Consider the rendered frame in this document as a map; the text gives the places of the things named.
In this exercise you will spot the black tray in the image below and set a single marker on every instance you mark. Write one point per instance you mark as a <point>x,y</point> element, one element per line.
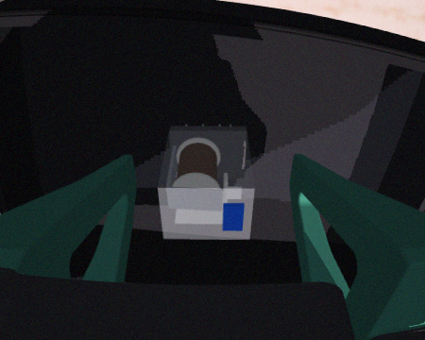
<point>75,96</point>

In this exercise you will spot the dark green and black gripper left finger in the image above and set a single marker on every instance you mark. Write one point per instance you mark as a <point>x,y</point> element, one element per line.
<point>39,237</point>

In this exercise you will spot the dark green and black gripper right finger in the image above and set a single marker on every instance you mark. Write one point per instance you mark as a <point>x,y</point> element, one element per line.
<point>386,236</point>

